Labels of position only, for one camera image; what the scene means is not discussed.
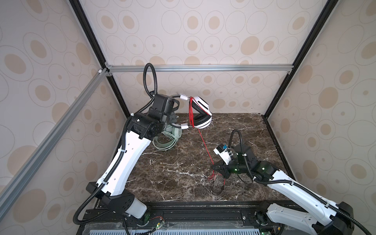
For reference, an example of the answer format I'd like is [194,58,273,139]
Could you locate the mint green headphones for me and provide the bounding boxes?
[152,125,182,151]

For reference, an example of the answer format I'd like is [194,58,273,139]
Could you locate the black white headphones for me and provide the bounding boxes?
[170,94,212,130]

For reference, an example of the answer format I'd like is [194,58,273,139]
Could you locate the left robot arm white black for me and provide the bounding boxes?
[72,63,179,225]

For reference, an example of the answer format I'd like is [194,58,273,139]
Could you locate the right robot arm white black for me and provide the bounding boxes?
[211,129,370,235]

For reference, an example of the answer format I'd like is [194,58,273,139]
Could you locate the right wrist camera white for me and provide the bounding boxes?
[213,144,233,165]

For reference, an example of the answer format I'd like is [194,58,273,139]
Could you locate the silver aluminium rail back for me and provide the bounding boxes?
[108,64,294,73]

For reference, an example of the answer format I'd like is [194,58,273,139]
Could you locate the silver aluminium rail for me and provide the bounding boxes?
[108,64,294,73]
[1,68,108,220]

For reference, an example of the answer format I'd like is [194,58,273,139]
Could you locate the silver aluminium rail left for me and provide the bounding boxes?
[1,68,108,220]

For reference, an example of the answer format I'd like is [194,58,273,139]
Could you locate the black corner frame post left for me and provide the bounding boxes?
[68,0,130,118]

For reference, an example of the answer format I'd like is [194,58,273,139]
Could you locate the black corner frame post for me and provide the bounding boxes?
[263,0,339,120]
[68,0,130,118]

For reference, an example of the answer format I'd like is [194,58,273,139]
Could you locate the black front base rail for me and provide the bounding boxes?
[77,201,302,235]

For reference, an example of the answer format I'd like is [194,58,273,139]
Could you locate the black corner frame post right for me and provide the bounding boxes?
[263,0,339,120]

